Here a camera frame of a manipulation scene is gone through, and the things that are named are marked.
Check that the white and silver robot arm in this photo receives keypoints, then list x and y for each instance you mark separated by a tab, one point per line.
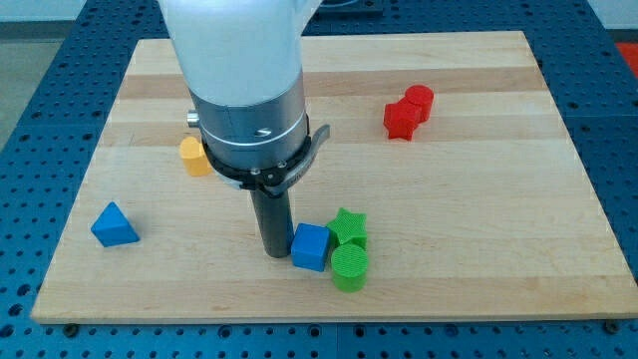
241	60

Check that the blue cube block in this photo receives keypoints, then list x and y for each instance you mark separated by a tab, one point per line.
310	246

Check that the blue triangle block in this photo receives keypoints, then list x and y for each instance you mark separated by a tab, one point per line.
112	227

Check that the black clamp with grey lever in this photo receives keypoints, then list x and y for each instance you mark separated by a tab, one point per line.
276	180

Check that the green star block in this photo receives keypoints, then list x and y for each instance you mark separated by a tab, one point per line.
348	227

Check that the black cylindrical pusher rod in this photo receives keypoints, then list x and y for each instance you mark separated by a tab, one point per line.
275	224

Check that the green cylinder block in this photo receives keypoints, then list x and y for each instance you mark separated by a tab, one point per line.
349	264

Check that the red star block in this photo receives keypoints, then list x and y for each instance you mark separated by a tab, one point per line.
401	120

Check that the yellow heart block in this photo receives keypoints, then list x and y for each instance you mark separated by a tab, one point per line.
193	157

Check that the red cylinder block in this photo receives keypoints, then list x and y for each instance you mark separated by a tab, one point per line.
421	98

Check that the light wooden board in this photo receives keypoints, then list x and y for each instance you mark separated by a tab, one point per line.
487	214

